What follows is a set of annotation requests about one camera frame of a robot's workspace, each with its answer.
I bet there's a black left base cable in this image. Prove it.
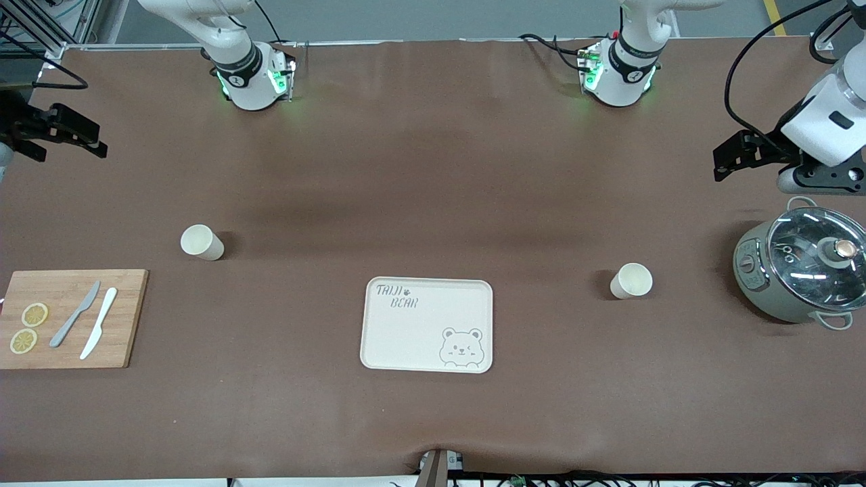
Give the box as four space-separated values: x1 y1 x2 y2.
520 32 613 72

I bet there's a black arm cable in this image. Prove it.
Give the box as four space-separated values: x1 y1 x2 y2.
0 27 90 91
723 0 866 139

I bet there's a glass pot lid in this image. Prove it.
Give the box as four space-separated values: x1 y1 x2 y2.
767 207 866 312

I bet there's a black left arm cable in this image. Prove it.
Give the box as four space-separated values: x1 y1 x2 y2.
723 0 866 139

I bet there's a brown table cover mat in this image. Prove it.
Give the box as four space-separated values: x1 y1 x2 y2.
0 39 866 482

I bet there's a grey plastic knife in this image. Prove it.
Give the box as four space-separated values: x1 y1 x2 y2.
49 281 101 348

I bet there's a black right base cable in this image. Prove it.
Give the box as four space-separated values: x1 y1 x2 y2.
254 0 283 45

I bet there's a beige bear print tray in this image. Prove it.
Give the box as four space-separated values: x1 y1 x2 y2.
359 277 495 374

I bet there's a black base cable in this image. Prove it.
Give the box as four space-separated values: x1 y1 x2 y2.
520 32 613 72
254 0 283 45

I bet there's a bamboo cutting board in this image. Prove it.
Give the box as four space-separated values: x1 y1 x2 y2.
0 269 150 370

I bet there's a white plastic knife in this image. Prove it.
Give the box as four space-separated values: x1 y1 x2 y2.
80 287 118 361

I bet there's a white plastic cup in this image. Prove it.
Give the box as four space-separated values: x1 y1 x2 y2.
610 262 654 300
180 224 225 262

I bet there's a grey-green electric pot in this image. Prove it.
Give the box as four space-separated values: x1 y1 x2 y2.
733 196 866 331

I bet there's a grey table edge bracket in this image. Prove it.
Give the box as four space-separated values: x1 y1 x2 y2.
416 448 468 487

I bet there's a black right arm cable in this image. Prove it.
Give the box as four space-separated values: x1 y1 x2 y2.
0 27 90 91

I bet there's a black cable along table edge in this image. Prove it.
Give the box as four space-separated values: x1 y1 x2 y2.
447 470 866 487

